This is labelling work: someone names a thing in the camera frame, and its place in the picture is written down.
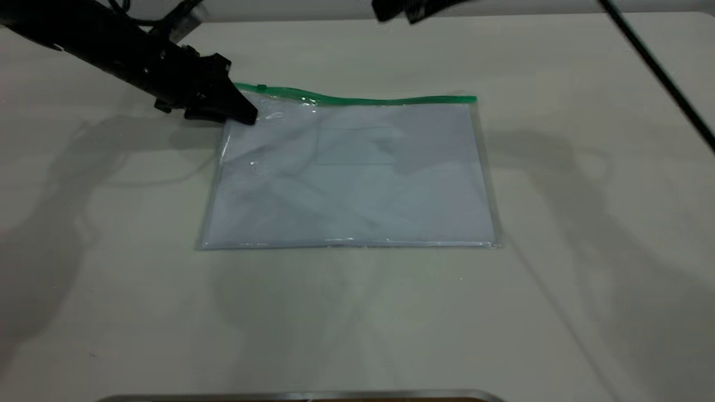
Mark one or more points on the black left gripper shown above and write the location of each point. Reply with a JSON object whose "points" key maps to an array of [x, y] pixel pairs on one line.
{"points": [[187, 78]]}

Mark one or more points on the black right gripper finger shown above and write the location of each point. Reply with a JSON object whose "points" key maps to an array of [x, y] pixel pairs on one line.
{"points": [[427, 10], [388, 8]]}

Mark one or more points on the clear plastic bag green zipper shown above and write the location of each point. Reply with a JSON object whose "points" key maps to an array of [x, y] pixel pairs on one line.
{"points": [[357, 223]]}

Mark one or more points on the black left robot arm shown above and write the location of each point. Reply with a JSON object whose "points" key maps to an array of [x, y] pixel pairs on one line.
{"points": [[84, 42]]}

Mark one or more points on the grey metal rim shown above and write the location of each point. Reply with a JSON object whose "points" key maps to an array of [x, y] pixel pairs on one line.
{"points": [[301, 397]]}

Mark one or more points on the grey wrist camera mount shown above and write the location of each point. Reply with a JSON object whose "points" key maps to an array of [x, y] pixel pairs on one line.
{"points": [[187, 17]]}

